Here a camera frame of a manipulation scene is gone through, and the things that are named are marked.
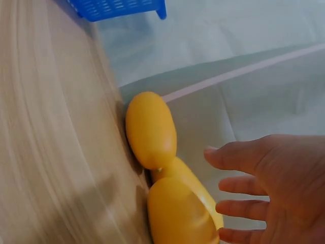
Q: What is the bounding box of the person's right hand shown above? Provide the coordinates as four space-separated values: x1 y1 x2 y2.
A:
204 134 325 244

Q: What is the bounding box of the yellow oval fruit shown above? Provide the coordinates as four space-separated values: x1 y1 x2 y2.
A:
147 177 220 244
125 91 177 171
151 157 224 230

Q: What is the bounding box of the blue plastic basket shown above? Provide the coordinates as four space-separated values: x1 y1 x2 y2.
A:
65 0 168 22

